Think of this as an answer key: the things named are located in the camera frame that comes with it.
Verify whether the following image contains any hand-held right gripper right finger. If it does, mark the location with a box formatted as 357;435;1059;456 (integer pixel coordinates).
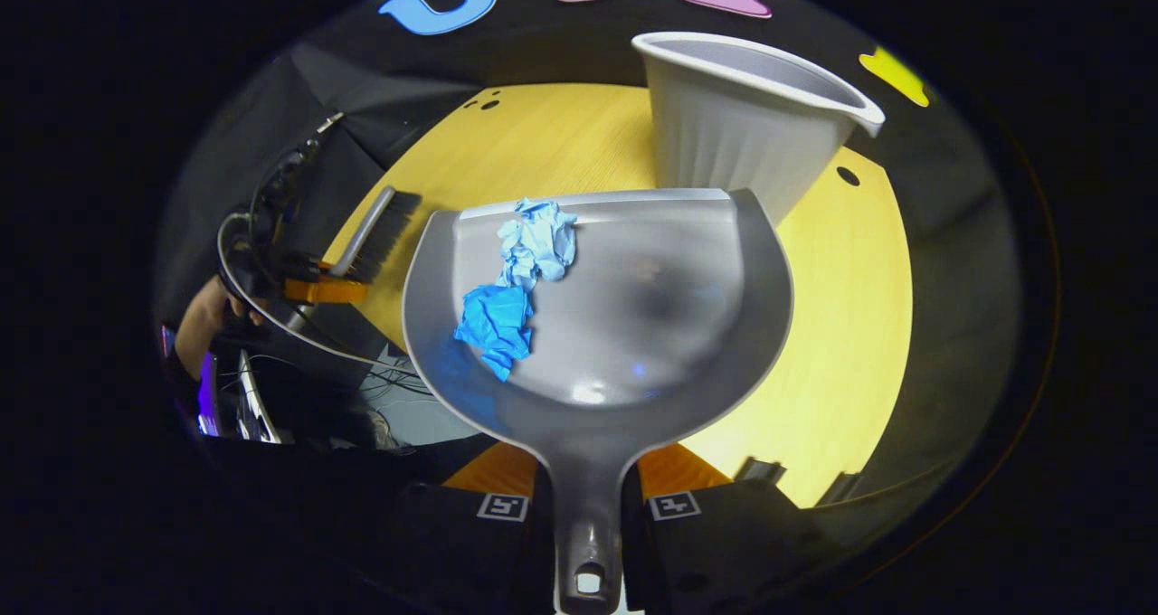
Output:
624;441;815;611

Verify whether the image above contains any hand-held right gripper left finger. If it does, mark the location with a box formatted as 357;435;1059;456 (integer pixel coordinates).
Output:
398;440;555;611

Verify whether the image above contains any small grey broom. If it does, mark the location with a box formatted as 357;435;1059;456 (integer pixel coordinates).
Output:
288;185;422;331

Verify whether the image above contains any light blue paper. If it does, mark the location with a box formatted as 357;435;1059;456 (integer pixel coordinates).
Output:
496;197;578;290

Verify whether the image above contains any grey dustpan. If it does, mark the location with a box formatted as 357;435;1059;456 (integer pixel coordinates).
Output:
402;187;795;614

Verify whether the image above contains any white ribbed garbage bin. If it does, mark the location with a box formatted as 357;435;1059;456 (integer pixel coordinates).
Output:
631;32;886;227

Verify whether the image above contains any purple glowing screen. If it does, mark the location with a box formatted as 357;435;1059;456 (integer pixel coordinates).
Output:
197;353;223;437

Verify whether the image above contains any white cable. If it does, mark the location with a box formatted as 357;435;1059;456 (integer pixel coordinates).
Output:
217;213;408;367

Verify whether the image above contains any black table bracket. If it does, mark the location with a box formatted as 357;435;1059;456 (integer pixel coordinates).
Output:
735;457;786;486
817;472;862;506

